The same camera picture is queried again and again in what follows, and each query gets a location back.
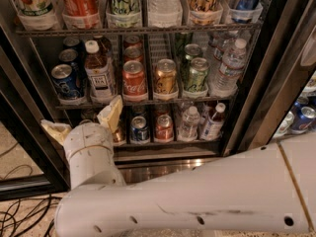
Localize green LaCroix can front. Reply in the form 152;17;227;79
185;57;209;93

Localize red Coca-Cola can bottom shelf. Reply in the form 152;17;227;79
155;115;174;140

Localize blue can behind glass door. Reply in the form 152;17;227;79
290;107;316;134

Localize red Coca-Cola can front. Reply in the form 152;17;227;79
122;60;147;96

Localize clear water bottle bottom shelf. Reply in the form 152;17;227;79
179;106;200;141

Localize blue Pepsi can bottom shelf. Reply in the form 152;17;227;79
130;116;149;142

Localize gold can bottom shelf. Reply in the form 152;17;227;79
113;124;126;144

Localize gold LaCroix can middle shelf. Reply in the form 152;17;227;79
154;59;177;94

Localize tea bottle bottom shelf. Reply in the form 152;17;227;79
200;103;226;141

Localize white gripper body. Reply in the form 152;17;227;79
63;122;114;169

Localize stainless steel fridge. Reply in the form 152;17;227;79
0;0;315;201

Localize blue Pepsi can front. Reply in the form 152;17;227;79
51;64;84;100

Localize brown tea bottle white cap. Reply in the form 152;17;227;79
84;40;117;100

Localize clear water bottle middle shelf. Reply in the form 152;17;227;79
210;39;247;98

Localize black floor cables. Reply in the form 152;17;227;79
0;141;63;237

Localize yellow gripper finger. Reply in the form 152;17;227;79
97;96;123;133
40;119;72;145

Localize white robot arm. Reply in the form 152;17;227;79
40;97;316;237

